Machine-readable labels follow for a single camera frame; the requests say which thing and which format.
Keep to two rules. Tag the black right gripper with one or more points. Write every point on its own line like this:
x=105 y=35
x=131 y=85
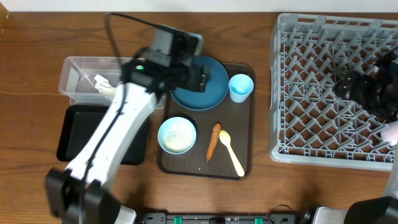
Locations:
x=364 y=81

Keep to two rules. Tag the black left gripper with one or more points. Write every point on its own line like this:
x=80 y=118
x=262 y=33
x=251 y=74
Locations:
x=200 y=74

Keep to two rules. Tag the light blue cup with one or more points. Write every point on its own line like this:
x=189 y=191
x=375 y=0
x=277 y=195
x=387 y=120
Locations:
x=240 y=87

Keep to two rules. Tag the pink white cup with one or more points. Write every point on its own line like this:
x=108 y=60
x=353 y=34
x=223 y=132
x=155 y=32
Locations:
x=390 y=133

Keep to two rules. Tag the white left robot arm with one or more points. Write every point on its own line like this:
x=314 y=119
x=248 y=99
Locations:
x=81 y=192

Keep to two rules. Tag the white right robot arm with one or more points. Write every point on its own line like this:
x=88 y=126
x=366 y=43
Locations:
x=377 y=94

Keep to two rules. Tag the grey dishwasher rack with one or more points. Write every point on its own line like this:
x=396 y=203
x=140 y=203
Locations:
x=309 y=124

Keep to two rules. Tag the dark blue plate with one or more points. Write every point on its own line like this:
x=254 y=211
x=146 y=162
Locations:
x=215 y=90

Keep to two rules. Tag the orange carrot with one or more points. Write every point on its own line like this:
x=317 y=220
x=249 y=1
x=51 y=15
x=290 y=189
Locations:
x=213 y=141

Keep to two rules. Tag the light blue bowl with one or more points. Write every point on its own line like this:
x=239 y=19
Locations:
x=176 y=135

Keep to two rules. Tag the dark brown serving tray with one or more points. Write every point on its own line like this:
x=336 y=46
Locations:
x=235 y=118

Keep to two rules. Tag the cream plastic spoon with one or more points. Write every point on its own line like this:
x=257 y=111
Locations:
x=225 y=139

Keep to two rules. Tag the clear plastic bin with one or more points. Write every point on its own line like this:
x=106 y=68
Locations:
x=77 y=79

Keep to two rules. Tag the black plastic bin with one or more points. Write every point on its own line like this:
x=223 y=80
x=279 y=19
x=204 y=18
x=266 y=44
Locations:
x=80 y=123

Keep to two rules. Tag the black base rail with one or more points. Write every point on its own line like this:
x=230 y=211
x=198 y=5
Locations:
x=280 y=214

